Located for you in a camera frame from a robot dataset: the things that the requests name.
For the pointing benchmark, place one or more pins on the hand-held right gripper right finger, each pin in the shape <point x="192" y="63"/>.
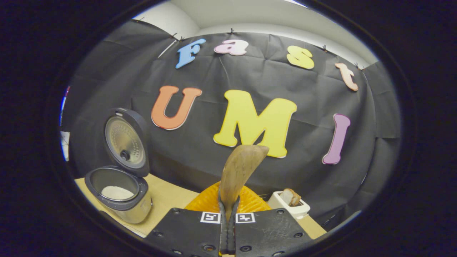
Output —
<point x="264" y="232"/>

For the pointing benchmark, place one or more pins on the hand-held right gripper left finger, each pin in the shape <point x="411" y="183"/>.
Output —
<point x="192" y="232"/>

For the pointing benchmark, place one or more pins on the wooden spoon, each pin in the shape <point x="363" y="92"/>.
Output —
<point x="239" y="171"/>

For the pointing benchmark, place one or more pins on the grey silver rice cooker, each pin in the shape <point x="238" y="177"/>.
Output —
<point x="125" y="210"/>

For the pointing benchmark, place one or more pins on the white toaster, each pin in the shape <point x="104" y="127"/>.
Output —
<point x="292" y="210"/>

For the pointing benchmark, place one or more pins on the toasted bread slice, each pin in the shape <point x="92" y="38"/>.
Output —
<point x="290" y="197"/>

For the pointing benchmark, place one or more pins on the black backdrop cloth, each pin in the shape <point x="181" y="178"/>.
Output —
<point x="303" y="142"/>

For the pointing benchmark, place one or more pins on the computer monitor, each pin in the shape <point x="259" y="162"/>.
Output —
<point x="65" y="144"/>

